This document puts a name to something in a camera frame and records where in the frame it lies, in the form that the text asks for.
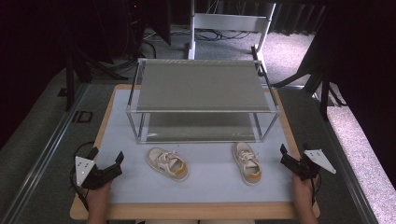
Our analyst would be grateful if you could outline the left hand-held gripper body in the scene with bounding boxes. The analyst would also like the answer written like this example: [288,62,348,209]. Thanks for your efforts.
[75,156,123,190]

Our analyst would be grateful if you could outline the black tripod stand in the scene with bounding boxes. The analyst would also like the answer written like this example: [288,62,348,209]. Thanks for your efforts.
[271,43,349,121]
[60,27,129,113]

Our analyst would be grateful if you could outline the dark curtain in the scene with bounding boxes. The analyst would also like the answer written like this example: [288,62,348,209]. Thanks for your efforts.
[306,0,396,180]
[0,0,115,150]

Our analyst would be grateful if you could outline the metal shoe rack grey shelves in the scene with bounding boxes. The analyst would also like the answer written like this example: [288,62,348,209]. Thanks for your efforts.
[125,58,281,146]

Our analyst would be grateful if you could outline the person's right hand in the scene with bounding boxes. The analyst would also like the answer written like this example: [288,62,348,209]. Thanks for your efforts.
[291,173,319,203]

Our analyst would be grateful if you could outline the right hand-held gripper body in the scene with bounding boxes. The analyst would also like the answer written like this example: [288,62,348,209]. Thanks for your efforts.
[279,148,337,182]

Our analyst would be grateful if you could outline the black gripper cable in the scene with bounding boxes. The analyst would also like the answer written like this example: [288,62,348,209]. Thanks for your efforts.
[69,141,96,213]
[309,174,323,208]

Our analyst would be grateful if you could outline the pale blue table mat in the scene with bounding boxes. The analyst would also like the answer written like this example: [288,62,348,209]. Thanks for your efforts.
[104,89,295,204]

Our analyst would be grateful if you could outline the beige child's shoe orange heel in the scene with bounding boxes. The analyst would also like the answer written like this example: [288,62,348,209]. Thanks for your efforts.
[231,142,263,188]
[147,147,190,183]

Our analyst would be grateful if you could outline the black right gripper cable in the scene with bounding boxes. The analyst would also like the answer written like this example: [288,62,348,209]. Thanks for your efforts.
[309,174,323,208]

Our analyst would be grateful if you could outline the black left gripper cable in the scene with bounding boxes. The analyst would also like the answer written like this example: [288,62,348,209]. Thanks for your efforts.
[69,141,96,213]

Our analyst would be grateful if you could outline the white metal stand frame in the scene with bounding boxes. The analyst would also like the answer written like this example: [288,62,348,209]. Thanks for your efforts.
[187,0,277,75]

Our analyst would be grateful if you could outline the black floor cables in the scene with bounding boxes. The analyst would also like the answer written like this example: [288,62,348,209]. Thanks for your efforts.
[144,27,254,60]

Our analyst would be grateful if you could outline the person's left hand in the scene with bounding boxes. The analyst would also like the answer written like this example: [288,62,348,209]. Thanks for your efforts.
[84,182,113,208]

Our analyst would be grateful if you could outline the metal floor rail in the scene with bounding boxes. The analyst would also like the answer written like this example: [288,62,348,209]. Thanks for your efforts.
[311,92,380,224]
[0,81,91,224]

